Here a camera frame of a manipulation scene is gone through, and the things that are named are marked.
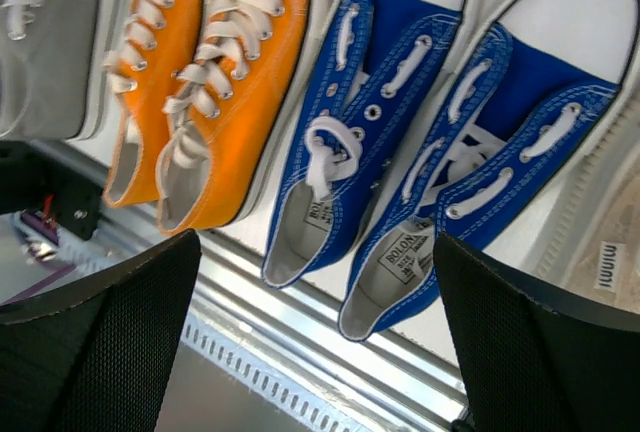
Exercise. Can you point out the grey sneaker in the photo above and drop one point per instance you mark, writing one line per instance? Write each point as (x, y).
(52, 82)

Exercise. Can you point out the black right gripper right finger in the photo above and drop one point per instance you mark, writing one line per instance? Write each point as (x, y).
(533, 356)

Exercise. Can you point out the cream platform sneaker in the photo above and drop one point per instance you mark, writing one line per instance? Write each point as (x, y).
(590, 243)

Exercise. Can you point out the orange sneaker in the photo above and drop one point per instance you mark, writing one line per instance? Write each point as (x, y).
(158, 41)
(228, 101)

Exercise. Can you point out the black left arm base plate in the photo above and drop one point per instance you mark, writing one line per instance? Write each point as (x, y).
(54, 193)

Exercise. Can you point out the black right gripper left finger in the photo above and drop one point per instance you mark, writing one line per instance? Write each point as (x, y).
(97, 354)

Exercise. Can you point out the blue sneaker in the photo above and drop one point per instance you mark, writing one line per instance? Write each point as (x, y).
(378, 62)
(539, 84)

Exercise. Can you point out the aluminium front rail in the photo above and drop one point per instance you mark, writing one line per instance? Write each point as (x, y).
(386, 384)

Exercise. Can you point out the slotted cable duct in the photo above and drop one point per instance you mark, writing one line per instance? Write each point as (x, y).
(276, 388)

